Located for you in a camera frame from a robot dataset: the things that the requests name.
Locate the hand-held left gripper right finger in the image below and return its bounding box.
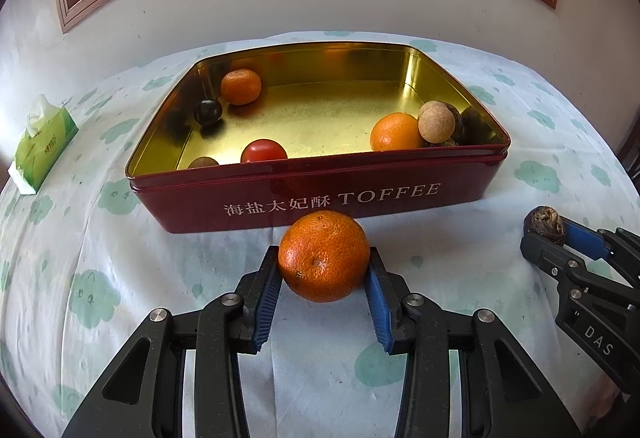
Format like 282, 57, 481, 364
367, 248, 583, 438

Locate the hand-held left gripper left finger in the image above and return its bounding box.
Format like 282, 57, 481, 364
61, 245, 283, 438

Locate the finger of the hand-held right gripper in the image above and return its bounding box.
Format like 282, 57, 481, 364
521, 233, 640, 314
562, 218, 640, 286

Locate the large dark water chestnut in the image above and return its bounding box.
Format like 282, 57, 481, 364
523, 206, 568, 246

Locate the large mandarin orange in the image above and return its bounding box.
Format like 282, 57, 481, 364
277, 211, 371, 303

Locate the red tin box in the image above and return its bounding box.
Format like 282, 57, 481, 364
125, 42, 512, 235

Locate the red tomato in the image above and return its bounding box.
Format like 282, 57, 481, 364
240, 139, 289, 164

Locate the small dark water chestnut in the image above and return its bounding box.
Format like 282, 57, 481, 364
420, 101, 471, 149

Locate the small mandarin orange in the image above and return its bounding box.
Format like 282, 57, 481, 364
370, 112, 423, 152

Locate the dark cherry with stem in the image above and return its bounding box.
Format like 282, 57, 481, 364
194, 99, 224, 126

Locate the medium mandarin orange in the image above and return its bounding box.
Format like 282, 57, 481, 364
220, 68, 263, 106

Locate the dark wooden furniture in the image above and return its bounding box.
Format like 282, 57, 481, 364
616, 110, 640, 179

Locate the cloud print bed sheet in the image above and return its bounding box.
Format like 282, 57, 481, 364
0, 30, 640, 438

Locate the green tissue pack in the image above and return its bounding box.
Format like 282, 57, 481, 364
8, 94, 79, 195

